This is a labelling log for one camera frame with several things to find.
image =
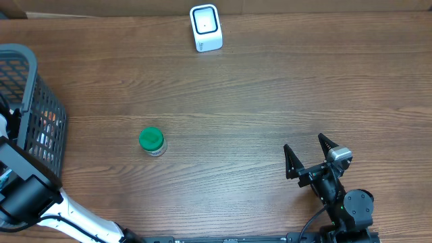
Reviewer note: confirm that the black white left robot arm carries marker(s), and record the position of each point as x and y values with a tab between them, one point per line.
31	194

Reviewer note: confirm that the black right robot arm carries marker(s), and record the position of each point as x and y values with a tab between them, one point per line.
345	216

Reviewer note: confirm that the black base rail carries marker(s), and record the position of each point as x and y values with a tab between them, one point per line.
236	239

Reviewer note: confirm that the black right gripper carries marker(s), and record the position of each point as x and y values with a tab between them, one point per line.
295	168

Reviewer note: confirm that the small orange box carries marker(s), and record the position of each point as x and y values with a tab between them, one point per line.
46	137

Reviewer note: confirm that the white barcode scanner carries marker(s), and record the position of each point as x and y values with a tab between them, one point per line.
206	28

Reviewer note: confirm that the green lid white jar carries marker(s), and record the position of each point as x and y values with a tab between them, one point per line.
152	140

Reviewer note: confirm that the grey plastic mesh basket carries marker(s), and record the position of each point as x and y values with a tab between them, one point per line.
24	90

